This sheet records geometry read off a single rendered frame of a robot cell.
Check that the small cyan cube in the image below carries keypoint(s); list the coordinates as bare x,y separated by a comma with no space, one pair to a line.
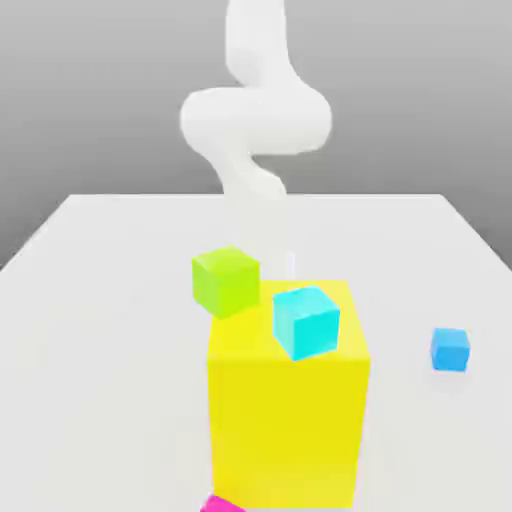
308,326

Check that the small blue cube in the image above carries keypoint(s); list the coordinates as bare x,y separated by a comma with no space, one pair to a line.
450,351

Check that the small magenta cube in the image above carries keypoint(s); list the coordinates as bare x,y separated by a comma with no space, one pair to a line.
220,504

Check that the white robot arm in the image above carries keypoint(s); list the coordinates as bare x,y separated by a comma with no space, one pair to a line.
256,120

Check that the small lime green cube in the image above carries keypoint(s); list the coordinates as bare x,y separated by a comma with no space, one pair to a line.
226,282

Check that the large yellow box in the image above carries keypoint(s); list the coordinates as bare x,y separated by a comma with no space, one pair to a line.
288,420

